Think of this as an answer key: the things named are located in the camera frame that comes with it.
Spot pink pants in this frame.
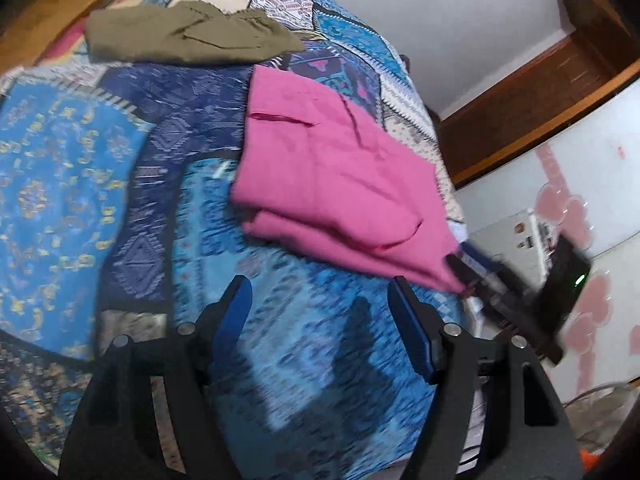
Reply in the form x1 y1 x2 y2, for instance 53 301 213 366
230 66 463 294

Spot brown wooden door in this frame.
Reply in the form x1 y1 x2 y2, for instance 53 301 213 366
439 32 639 188

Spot blue patchwork bedspread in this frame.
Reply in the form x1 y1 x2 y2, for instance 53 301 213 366
0 0 471 480

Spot olive green pants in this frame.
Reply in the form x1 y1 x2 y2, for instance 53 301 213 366
85 1 306 66

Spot wooden lap desk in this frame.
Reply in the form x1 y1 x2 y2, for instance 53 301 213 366
1 0 106 74

